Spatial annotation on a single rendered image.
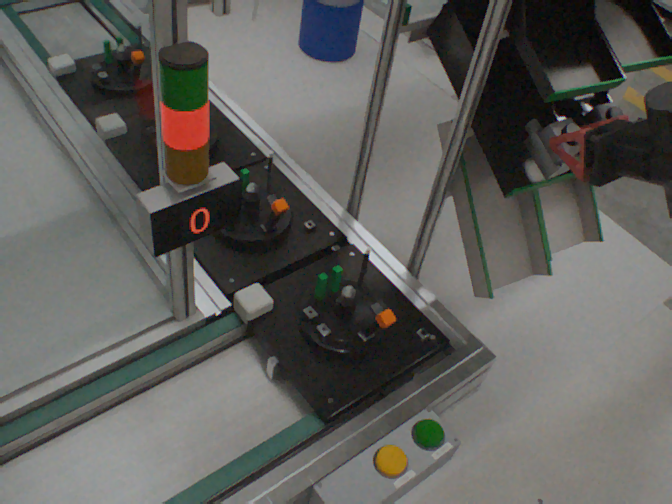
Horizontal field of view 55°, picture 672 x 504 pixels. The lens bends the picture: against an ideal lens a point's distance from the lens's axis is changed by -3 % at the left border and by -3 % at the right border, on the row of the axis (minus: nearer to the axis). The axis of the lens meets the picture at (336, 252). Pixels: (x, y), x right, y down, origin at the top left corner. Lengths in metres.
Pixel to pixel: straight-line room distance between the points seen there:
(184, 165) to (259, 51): 1.08
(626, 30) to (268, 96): 0.88
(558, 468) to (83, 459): 0.70
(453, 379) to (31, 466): 0.60
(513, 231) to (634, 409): 0.37
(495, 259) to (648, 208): 2.15
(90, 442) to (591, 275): 0.97
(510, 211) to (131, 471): 0.70
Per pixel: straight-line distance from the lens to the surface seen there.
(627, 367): 1.29
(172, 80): 0.68
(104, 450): 0.96
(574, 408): 1.19
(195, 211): 0.79
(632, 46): 1.04
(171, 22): 0.69
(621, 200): 3.17
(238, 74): 1.70
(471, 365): 1.03
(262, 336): 0.98
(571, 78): 0.91
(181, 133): 0.72
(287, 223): 1.11
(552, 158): 0.94
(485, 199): 1.09
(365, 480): 0.90
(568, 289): 1.35
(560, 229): 1.22
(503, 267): 1.11
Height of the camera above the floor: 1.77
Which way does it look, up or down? 46 degrees down
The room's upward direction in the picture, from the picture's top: 11 degrees clockwise
